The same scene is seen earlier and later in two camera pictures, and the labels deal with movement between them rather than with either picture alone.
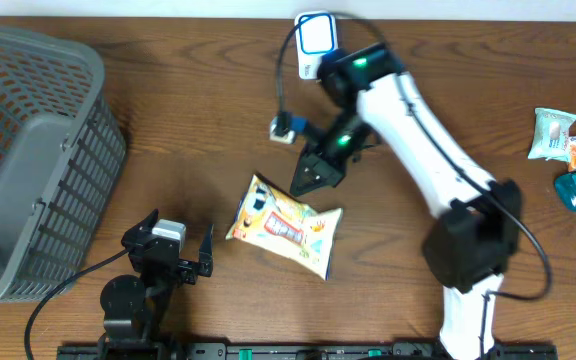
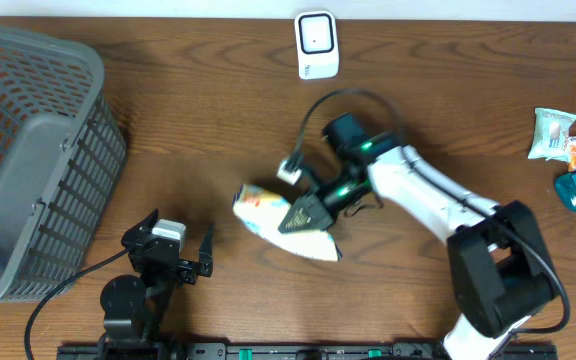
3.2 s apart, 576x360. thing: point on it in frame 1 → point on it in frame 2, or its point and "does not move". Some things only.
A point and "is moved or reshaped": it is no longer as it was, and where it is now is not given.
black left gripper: x=187 y=271 does not move
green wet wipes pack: x=552 y=130 does not move
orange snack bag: x=272 y=219 is moved or reshaped
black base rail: x=226 y=351 does not move
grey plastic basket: x=44 y=148 does not move
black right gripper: x=330 y=170 → x=318 y=218
